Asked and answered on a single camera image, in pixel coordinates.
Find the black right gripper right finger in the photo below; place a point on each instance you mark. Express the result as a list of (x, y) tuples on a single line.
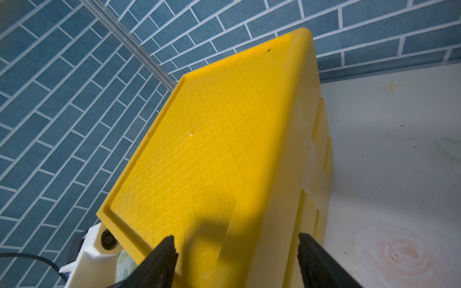
[(319, 269)]

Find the yellow drawer cabinet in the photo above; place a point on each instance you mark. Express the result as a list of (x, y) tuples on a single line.
[(236, 165)]

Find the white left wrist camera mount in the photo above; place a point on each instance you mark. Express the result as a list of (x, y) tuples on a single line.
[(95, 265)]

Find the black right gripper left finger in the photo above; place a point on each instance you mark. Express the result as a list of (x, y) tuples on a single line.
[(156, 271)]

